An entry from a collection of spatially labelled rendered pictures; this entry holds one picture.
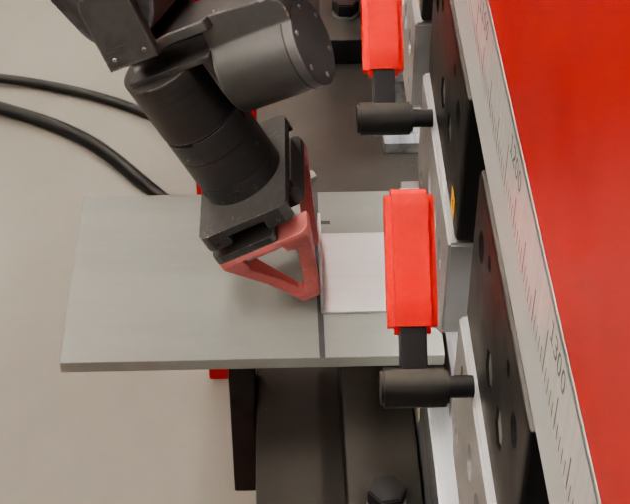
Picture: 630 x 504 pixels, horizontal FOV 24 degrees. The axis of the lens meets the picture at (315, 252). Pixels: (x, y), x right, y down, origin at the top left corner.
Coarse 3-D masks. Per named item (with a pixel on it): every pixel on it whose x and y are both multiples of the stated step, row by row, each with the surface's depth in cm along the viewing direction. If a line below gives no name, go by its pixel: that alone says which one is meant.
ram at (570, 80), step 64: (512, 0) 54; (576, 0) 42; (512, 64) 54; (576, 64) 42; (576, 128) 43; (576, 192) 43; (512, 256) 55; (576, 256) 43; (576, 320) 43; (576, 384) 43
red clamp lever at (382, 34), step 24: (360, 0) 80; (384, 0) 79; (384, 24) 79; (384, 48) 79; (384, 72) 79; (384, 96) 79; (360, 120) 78; (384, 120) 78; (408, 120) 78; (432, 120) 79
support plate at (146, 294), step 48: (336, 192) 113; (384, 192) 113; (96, 240) 108; (144, 240) 108; (192, 240) 108; (96, 288) 104; (144, 288) 104; (192, 288) 104; (240, 288) 104; (96, 336) 101; (144, 336) 101; (192, 336) 101; (240, 336) 101; (288, 336) 101; (336, 336) 101; (384, 336) 101; (432, 336) 101
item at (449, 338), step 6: (444, 336) 102; (450, 336) 101; (456, 336) 101; (444, 342) 102; (450, 342) 100; (456, 342) 100; (444, 348) 102; (450, 348) 100; (456, 348) 100; (450, 354) 99; (450, 360) 99; (450, 366) 99; (450, 372) 98; (450, 402) 99; (450, 408) 99; (450, 414) 99
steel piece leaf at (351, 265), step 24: (336, 240) 108; (360, 240) 108; (336, 264) 106; (360, 264) 106; (384, 264) 106; (336, 288) 104; (360, 288) 104; (384, 288) 104; (336, 312) 102; (360, 312) 102
